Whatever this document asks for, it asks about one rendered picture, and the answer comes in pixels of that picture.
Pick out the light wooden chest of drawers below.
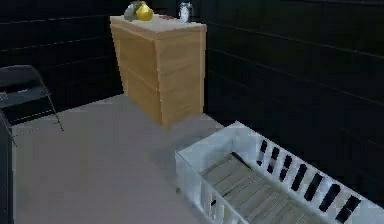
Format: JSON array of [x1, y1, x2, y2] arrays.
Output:
[[109, 14, 208, 131]]

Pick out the white slatted crib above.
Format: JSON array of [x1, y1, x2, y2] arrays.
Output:
[[174, 120, 384, 224]]

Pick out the small silver alarm clock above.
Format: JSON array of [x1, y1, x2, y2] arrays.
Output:
[[178, 1, 194, 24]]

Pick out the yellow round vase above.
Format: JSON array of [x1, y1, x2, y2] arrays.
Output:
[[135, 2, 155, 22]]

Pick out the black folding chair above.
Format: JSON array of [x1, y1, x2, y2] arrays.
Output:
[[0, 64, 65, 133]]

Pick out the black furniture edge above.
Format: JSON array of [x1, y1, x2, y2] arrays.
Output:
[[0, 111, 15, 224]]

